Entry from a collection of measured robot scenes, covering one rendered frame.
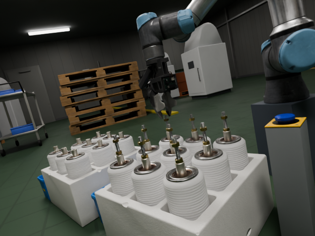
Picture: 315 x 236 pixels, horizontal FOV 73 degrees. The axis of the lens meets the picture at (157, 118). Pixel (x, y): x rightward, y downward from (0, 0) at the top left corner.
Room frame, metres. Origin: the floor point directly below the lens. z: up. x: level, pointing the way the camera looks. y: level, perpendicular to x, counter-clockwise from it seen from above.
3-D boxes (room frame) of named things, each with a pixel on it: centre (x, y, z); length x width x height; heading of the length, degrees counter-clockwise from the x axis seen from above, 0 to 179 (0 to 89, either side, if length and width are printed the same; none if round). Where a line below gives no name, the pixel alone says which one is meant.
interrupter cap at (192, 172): (0.46, -0.03, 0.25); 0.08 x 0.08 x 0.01
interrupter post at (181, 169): (0.46, -0.03, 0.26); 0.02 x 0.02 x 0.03
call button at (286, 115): (0.47, -0.28, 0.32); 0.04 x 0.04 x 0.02
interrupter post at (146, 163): (0.55, 0.06, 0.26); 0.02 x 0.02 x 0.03
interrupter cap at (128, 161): (0.63, 0.14, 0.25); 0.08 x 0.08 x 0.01
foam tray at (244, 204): (0.63, -0.03, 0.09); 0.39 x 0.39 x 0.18; 44
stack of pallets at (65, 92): (3.88, 0.88, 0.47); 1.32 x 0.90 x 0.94; 108
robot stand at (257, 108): (0.80, -0.50, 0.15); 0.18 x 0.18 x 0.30; 20
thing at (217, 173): (0.54, -0.11, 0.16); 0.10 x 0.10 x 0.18
